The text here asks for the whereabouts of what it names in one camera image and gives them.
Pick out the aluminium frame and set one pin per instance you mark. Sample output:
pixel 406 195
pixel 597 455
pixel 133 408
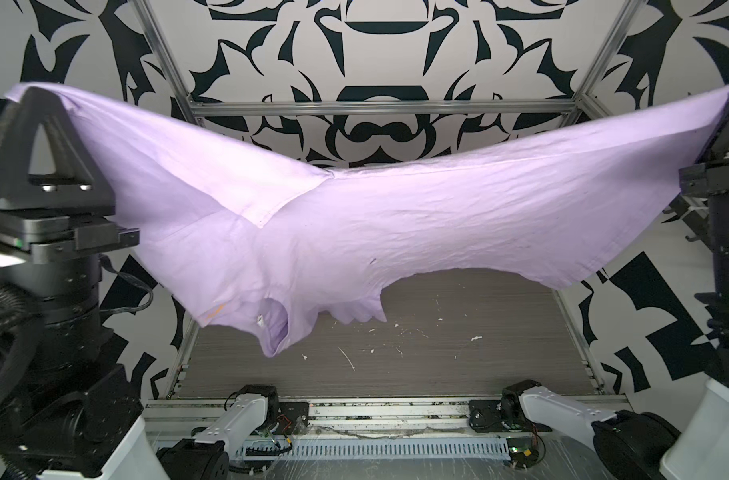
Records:
pixel 569 109

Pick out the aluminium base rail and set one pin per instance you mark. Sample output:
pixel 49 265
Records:
pixel 172 419

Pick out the small electronics board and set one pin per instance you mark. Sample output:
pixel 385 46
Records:
pixel 525 452

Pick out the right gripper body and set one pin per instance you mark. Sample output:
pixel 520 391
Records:
pixel 727 196

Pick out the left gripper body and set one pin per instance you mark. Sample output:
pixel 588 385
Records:
pixel 15 236

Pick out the purple t-shirt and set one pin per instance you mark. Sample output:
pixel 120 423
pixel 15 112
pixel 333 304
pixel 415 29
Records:
pixel 247 238

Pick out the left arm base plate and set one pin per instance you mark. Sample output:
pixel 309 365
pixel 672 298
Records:
pixel 292 418

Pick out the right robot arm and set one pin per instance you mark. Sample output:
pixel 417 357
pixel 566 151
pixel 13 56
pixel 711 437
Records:
pixel 644 445

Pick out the wall hook rail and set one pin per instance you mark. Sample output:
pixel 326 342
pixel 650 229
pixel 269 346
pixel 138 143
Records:
pixel 694 215

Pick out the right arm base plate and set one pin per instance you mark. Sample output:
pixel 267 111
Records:
pixel 496 416

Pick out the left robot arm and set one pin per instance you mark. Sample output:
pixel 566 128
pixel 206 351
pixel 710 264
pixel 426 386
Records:
pixel 65 414

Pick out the white cable duct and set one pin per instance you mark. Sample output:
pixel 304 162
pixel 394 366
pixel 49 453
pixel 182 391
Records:
pixel 308 449

